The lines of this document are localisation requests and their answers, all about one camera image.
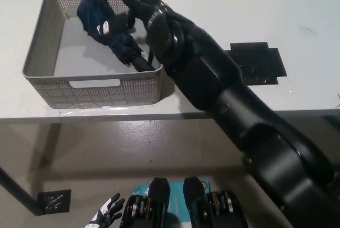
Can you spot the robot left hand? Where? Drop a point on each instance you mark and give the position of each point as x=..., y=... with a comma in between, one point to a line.
x=106, y=210

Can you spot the navy blue umbrella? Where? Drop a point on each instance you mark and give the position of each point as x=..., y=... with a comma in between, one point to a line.
x=95, y=23

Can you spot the robot left black body block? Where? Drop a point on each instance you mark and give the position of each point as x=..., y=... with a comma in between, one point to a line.
x=156, y=204

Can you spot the robot black body block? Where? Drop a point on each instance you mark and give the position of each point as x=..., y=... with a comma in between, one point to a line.
x=212, y=209
x=156, y=204

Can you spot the black floor tape square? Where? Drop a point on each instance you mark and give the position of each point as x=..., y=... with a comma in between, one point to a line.
x=54, y=202

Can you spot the grey table leg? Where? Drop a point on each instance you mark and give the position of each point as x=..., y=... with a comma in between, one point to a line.
x=49, y=143

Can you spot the black metal table leg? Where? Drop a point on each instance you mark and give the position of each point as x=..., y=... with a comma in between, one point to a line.
x=18, y=189

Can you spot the grey perforated plastic basket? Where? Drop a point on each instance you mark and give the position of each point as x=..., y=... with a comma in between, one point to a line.
x=93, y=92

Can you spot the robot right black body block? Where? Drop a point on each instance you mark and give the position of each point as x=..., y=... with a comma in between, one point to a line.
x=212, y=209

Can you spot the black tape patch on table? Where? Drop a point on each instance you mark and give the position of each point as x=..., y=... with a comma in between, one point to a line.
x=255, y=60

